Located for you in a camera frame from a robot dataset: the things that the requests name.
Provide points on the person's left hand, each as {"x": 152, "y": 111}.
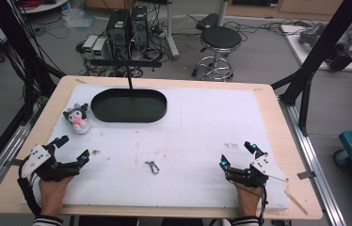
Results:
{"x": 53, "y": 194}

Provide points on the black and white plush toy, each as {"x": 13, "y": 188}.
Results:
{"x": 79, "y": 121}

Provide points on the black metal frame strut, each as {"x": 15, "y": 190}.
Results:
{"x": 321, "y": 47}
{"x": 17, "y": 40}

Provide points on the black computer tower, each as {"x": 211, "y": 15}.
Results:
{"x": 139, "y": 26}
{"x": 118, "y": 28}

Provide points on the person's right hand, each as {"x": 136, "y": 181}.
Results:
{"x": 248, "y": 201}

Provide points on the grey tape strip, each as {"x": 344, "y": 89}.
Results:
{"x": 14, "y": 162}
{"x": 306, "y": 175}

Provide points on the white floor board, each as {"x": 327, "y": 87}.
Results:
{"x": 293, "y": 47}

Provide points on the thin wooden stick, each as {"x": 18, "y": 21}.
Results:
{"x": 296, "y": 203}

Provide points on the dark oval tray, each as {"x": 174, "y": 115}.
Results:
{"x": 127, "y": 108}

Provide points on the white foam mat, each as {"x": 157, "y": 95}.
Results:
{"x": 180, "y": 132}

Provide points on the grey robot device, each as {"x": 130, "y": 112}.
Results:
{"x": 340, "y": 50}

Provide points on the black flat foot pedal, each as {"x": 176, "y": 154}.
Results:
{"x": 207, "y": 21}

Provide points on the small white power box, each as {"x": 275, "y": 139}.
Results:
{"x": 99, "y": 48}
{"x": 89, "y": 44}

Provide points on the clear plastic bag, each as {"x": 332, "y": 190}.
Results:
{"x": 78, "y": 18}

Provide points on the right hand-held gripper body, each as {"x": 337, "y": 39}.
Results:
{"x": 265, "y": 166}

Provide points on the black round stool chrome base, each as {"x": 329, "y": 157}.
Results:
{"x": 221, "y": 37}

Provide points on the grey metal table leg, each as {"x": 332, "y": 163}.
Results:
{"x": 171, "y": 34}

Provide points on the aluminium rail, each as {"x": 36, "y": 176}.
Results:
{"x": 1, "y": 163}
{"x": 312, "y": 166}

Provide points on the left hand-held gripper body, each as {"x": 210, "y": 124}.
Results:
{"x": 34, "y": 158}

